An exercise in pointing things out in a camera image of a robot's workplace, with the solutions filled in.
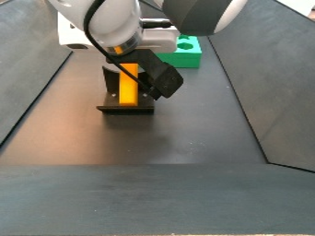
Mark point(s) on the black curved fixture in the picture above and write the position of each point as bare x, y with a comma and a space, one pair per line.
110, 98

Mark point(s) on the green shape sorting board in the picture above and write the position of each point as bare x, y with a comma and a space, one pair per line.
185, 57

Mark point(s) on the yellow rectangular block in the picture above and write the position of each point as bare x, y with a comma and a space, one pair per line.
128, 86

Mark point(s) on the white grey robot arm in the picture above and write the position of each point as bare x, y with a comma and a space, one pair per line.
192, 17

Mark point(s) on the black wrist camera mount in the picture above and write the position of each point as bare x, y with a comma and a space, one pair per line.
164, 78

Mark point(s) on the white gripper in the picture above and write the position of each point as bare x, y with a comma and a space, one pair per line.
118, 33

